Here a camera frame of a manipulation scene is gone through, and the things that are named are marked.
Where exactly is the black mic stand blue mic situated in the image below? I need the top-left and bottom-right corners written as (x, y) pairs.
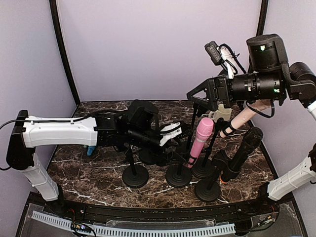
top-left (138, 150), bottom-right (157, 165)

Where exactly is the blue microphone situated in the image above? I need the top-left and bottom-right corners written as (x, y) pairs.
top-left (87, 146), bottom-right (96, 156)

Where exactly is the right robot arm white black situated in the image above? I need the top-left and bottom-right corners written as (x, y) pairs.
top-left (187, 34), bottom-right (316, 214)

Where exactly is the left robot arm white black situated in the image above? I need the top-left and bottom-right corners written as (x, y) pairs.
top-left (6, 100), bottom-right (193, 215)

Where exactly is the black mic stand cream mic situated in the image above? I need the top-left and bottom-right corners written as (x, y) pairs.
top-left (191, 118), bottom-right (225, 179)

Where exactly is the cream pink microphone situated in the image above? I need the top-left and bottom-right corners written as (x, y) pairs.
top-left (219, 100), bottom-right (271, 138)

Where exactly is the black microphone orange base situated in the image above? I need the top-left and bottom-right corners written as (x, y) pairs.
top-left (220, 127), bottom-right (263, 184)

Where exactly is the beige mug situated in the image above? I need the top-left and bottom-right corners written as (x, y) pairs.
top-left (208, 104), bottom-right (232, 122)

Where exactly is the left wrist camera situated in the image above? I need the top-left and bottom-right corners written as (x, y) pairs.
top-left (159, 120), bottom-right (193, 147)

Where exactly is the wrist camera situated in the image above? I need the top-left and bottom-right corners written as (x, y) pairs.
top-left (204, 41), bottom-right (239, 79)
top-left (159, 120), bottom-right (193, 147)

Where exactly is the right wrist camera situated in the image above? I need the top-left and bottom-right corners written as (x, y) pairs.
top-left (204, 41), bottom-right (239, 79)

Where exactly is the right black frame post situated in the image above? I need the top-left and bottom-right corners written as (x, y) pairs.
top-left (256, 0), bottom-right (269, 36)

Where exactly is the black frame post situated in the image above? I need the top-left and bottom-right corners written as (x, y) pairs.
top-left (256, 0), bottom-right (269, 36)
top-left (49, 0), bottom-right (81, 106)

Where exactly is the white slotted cable duct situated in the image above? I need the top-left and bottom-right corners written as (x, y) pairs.
top-left (31, 211), bottom-right (236, 237)

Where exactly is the black front table rail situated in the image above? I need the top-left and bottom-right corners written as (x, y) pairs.
top-left (29, 193), bottom-right (279, 223)

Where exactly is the left black frame post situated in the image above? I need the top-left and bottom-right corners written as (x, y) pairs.
top-left (49, 0), bottom-right (81, 106)

